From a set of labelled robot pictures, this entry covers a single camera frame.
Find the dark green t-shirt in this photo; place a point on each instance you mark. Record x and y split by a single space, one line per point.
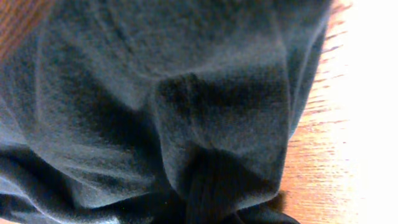
135 112

